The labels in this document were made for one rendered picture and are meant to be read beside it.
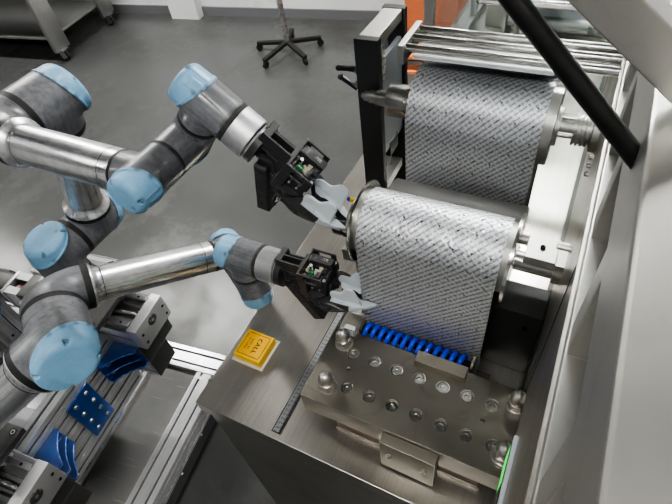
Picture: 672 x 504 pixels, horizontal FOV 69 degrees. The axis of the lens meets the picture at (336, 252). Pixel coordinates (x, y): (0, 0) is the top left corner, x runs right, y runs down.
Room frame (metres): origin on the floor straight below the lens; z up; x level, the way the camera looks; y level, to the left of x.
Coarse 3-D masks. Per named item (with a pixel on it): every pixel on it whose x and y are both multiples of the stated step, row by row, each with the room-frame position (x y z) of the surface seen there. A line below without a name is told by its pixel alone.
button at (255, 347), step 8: (248, 336) 0.64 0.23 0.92; (256, 336) 0.63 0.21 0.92; (264, 336) 0.63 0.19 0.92; (240, 344) 0.62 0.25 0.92; (248, 344) 0.62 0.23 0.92; (256, 344) 0.61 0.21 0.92; (264, 344) 0.61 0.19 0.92; (272, 344) 0.61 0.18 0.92; (240, 352) 0.60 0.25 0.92; (248, 352) 0.60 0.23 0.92; (256, 352) 0.59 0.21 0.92; (264, 352) 0.59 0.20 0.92; (248, 360) 0.58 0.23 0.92; (256, 360) 0.57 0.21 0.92; (264, 360) 0.58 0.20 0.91
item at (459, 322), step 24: (384, 288) 0.54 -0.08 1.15; (408, 288) 0.51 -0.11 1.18; (432, 288) 0.49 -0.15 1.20; (384, 312) 0.54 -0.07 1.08; (408, 312) 0.51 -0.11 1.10; (432, 312) 0.49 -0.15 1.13; (456, 312) 0.46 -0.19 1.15; (480, 312) 0.44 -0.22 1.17; (432, 336) 0.49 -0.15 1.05; (456, 336) 0.46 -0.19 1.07; (480, 336) 0.44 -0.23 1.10
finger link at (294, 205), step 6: (282, 198) 0.63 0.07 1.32; (288, 198) 0.63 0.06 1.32; (294, 198) 0.63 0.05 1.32; (300, 198) 0.64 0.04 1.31; (288, 204) 0.62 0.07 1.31; (294, 204) 0.62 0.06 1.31; (300, 204) 0.63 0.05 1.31; (294, 210) 0.62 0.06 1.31; (300, 210) 0.62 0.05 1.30; (306, 210) 0.62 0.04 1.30; (300, 216) 0.62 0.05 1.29; (306, 216) 0.61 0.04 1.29; (312, 216) 0.61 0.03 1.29
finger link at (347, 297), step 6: (348, 288) 0.56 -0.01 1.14; (330, 294) 0.58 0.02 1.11; (336, 294) 0.57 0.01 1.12; (342, 294) 0.56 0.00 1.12; (348, 294) 0.56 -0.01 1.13; (354, 294) 0.55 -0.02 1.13; (330, 300) 0.57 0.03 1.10; (336, 300) 0.57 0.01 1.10; (342, 300) 0.57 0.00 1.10; (348, 300) 0.56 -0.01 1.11; (354, 300) 0.55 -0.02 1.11; (360, 300) 0.56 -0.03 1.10; (354, 306) 0.55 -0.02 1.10; (360, 306) 0.54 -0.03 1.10; (366, 306) 0.54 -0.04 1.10; (372, 306) 0.54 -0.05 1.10
